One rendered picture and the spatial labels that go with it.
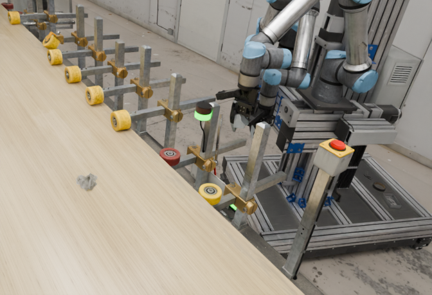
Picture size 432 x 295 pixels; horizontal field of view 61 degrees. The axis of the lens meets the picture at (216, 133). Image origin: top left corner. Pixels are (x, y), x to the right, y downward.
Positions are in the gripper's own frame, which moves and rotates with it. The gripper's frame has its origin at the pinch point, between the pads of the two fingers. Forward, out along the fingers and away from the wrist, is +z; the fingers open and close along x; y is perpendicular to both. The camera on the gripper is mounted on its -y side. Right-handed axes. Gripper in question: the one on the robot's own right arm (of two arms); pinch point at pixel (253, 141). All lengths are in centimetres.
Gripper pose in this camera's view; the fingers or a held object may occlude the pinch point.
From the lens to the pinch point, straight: 174.8
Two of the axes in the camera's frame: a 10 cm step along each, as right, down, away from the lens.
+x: -6.3, -4.7, 6.2
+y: 7.6, -2.2, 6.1
